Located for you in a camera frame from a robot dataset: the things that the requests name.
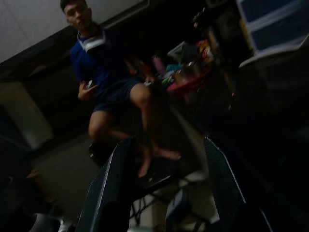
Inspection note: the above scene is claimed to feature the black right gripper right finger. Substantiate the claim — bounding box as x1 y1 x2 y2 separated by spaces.
204 136 275 232

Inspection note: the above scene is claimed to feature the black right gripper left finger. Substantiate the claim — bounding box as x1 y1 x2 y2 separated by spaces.
75 136 136 232

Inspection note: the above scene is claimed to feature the steel cooking pot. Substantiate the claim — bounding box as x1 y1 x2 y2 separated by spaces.
175 61 202 83

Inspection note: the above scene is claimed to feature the black round stool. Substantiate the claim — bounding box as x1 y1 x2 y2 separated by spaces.
88 141 184 228

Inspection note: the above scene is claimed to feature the pink round plate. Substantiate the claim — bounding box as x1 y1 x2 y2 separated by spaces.
166 69 211 93

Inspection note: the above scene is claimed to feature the person in blue shirt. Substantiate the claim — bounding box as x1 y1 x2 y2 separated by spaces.
59 0 182 178

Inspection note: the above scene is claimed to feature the pink bottle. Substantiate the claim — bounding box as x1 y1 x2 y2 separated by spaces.
152 55 165 73

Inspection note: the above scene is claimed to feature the red yellow snack packet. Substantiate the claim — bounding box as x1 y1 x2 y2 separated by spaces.
197 40 214 63

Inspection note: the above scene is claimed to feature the white plastic basket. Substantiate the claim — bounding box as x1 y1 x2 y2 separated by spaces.
168 41 191 58

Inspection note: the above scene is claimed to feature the white plastic drawer tower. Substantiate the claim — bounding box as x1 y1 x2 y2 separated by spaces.
235 0 309 53

